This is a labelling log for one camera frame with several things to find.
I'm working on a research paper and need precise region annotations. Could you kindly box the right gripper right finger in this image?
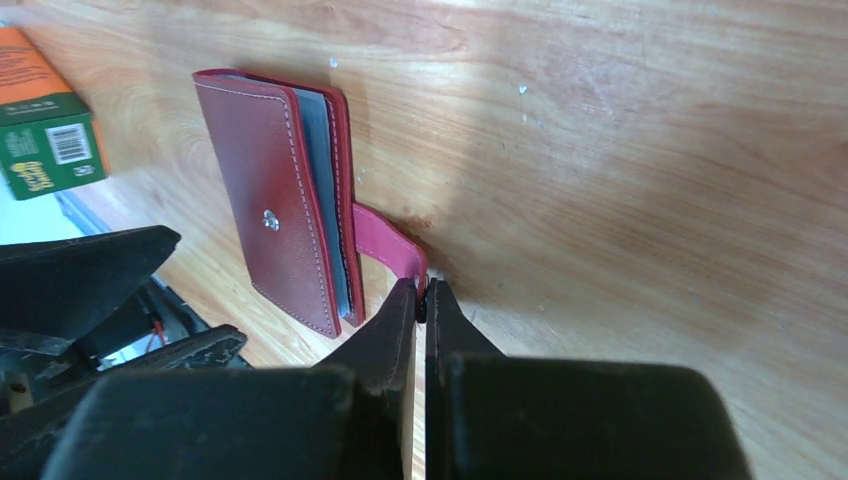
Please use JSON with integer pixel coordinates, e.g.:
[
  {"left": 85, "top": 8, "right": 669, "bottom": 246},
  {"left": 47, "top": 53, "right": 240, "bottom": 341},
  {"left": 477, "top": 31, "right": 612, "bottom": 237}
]
[{"left": 424, "top": 280, "right": 752, "bottom": 479}]

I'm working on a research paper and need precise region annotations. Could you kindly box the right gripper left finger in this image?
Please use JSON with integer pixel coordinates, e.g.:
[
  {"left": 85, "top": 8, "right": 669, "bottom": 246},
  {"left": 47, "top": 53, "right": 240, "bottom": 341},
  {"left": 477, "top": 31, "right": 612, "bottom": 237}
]
[{"left": 42, "top": 278, "right": 418, "bottom": 479}]

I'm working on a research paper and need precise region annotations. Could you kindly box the red leather card holder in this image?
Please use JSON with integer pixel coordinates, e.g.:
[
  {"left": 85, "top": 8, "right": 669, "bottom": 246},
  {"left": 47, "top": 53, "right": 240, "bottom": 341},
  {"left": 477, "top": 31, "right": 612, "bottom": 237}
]
[{"left": 193, "top": 69, "right": 428, "bottom": 338}]

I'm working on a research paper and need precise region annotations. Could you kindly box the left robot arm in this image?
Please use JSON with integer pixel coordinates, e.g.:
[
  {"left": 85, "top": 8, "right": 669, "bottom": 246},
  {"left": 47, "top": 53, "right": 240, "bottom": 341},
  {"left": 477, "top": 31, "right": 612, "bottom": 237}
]
[{"left": 1, "top": 225, "right": 247, "bottom": 479}]

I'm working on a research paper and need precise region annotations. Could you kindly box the orange green small box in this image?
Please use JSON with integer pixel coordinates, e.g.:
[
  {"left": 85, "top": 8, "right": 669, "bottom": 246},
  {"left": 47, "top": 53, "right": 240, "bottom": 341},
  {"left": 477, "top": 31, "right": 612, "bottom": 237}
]
[{"left": 1, "top": 26, "right": 110, "bottom": 200}]

